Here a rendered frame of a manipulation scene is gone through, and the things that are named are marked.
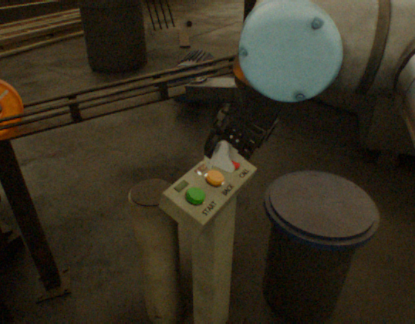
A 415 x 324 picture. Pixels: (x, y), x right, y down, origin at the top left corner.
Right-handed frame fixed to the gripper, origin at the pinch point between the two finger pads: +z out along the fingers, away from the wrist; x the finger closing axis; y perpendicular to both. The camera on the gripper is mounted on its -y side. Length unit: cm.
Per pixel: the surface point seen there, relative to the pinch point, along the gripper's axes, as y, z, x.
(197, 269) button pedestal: 8.2, 36.9, 1.9
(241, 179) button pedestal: 5.0, 10.8, 12.3
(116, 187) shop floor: -53, 95, 42
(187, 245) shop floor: -4, 77, 30
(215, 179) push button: 1.0, 9.6, 6.4
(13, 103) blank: -52, 18, -6
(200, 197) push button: 1.5, 9.5, -0.6
